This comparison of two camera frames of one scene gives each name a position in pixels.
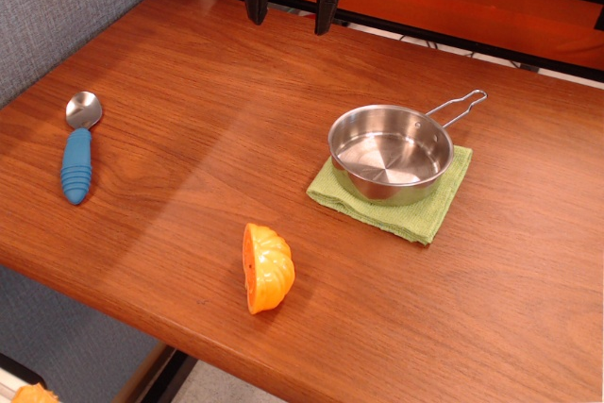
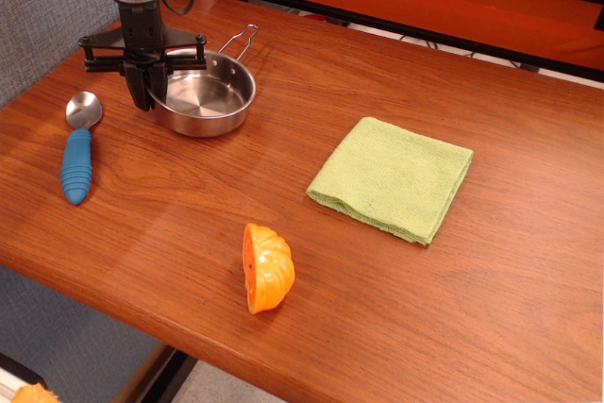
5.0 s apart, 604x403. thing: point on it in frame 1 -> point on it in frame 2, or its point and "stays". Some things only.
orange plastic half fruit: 269,267 stays
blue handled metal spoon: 83,110 stays
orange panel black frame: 543,8 stays
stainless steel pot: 392,155 -> 211,102
